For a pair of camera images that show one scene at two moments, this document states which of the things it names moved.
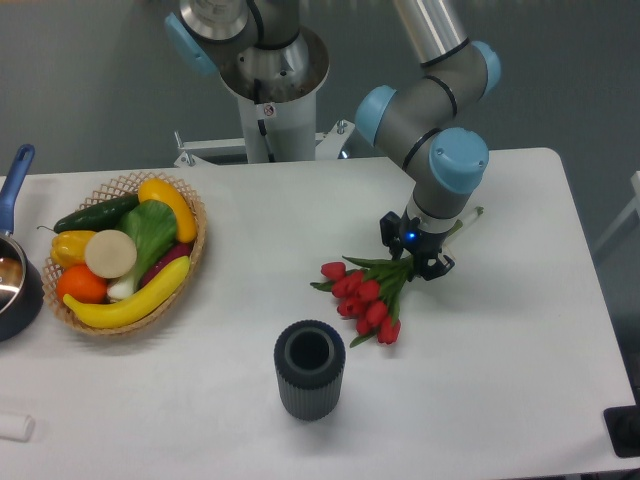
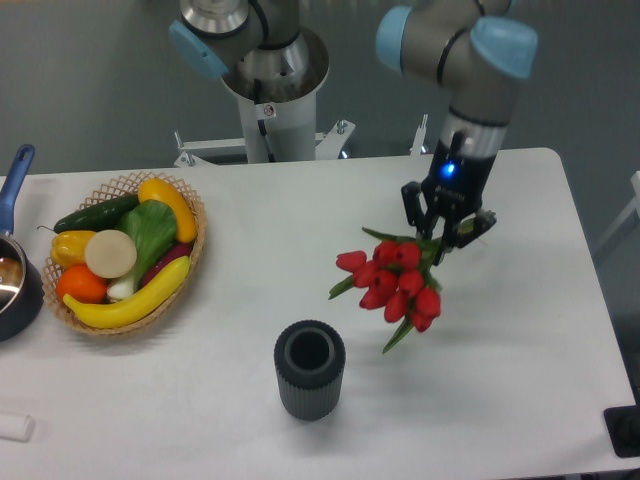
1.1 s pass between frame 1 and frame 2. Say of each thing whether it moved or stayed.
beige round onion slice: stayed
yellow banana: stayed
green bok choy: stayed
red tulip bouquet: moved
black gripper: moved
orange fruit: stayed
